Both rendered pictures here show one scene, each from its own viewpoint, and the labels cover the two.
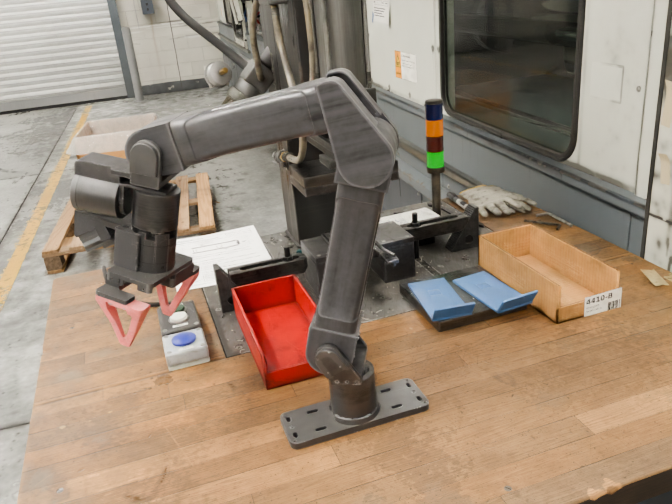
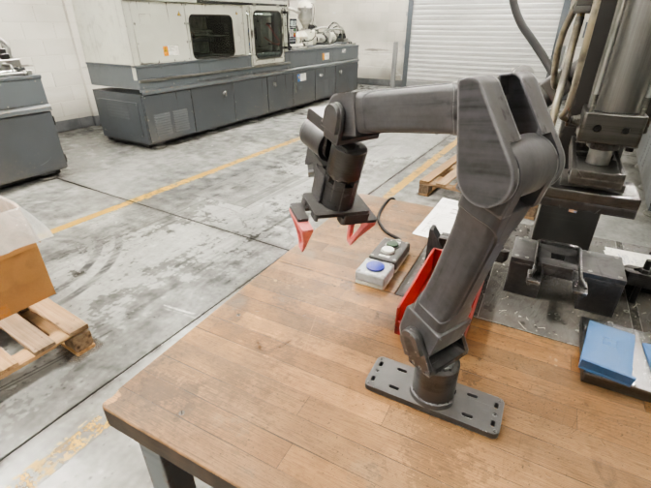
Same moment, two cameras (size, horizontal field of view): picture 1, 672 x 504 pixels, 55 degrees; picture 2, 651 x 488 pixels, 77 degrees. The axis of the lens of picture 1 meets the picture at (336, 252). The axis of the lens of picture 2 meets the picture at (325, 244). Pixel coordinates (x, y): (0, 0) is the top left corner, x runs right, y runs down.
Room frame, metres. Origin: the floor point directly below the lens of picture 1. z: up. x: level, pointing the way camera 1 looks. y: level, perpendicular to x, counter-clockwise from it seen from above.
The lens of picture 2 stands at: (0.29, -0.20, 1.41)
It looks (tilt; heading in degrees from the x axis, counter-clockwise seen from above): 28 degrees down; 45
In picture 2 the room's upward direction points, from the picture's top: straight up
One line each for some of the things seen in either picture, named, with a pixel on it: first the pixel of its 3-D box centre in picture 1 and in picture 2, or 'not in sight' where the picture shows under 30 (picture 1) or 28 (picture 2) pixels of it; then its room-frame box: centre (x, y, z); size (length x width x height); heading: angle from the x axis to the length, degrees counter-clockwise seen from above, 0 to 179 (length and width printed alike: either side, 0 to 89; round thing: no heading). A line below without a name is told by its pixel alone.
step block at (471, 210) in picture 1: (461, 227); not in sight; (1.25, -0.27, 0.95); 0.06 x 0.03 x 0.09; 107
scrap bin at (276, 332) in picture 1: (282, 325); (445, 293); (0.94, 0.10, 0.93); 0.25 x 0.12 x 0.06; 17
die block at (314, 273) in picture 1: (358, 260); (560, 276); (1.15, -0.04, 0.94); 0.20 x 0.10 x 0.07; 107
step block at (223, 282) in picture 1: (234, 284); (442, 246); (1.08, 0.19, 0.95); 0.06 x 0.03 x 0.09; 107
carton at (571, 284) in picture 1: (544, 270); not in sight; (1.04, -0.38, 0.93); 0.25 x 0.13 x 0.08; 17
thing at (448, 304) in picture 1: (439, 293); (609, 347); (0.99, -0.17, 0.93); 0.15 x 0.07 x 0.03; 9
